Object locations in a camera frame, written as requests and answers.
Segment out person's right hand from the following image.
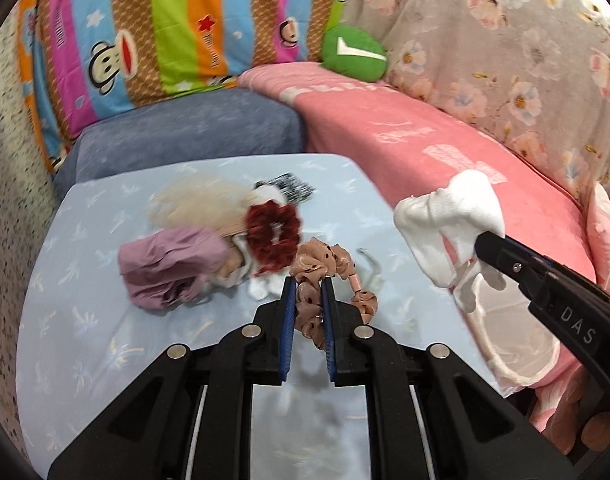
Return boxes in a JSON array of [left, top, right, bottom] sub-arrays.
[[545, 367, 610, 457]]

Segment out grey floral blanket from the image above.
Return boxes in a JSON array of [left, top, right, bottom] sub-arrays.
[[335, 0, 610, 201]]

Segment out colourful monkey pillow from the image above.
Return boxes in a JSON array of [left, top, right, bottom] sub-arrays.
[[15, 0, 350, 173]]

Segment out leopard print ribbon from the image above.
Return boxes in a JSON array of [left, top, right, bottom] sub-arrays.
[[255, 172, 316, 206]]

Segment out purple cloth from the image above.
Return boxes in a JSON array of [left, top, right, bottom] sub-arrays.
[[117, 225, 226, 313]]

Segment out blue-grey cushion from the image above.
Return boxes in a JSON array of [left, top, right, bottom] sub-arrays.
[[52, 87, 306, 201]]

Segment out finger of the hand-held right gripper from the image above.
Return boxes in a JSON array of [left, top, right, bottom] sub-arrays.
[[505, 236, 610, 313], [474, 231, 610, 403]]

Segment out green plush cushion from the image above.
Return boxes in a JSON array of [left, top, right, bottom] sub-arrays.
[[321, 25, 390, 82]]

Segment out pink blanket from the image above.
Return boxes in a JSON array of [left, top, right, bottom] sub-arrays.
[[237, 62, 598, 411]]

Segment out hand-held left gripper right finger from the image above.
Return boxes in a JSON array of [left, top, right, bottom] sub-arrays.
[[321, 278, 576, 480]]

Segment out beige tulle scrunchie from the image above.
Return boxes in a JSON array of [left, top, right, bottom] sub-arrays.
[[147, 175, 258, 238]]

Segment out white fabric basket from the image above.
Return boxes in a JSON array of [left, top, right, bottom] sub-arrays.
[[452, 257, 563, 393]]

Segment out light blue palm print cloth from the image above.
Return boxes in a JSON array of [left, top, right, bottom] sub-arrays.
[[15, 152, 500, 480]]

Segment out dark red scrunchie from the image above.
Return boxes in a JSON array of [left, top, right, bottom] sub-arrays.
[[244, 200, 303, 267]]

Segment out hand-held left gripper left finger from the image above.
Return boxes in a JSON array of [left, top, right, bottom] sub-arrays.
[[47, 276, 298, 480]]

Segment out white sock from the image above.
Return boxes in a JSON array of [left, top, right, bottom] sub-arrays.
[[394, 170, 506, 288]]

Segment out tan polka dot scrunchie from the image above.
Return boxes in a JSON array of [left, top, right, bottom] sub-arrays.
[[289, 236, 379, 353]]

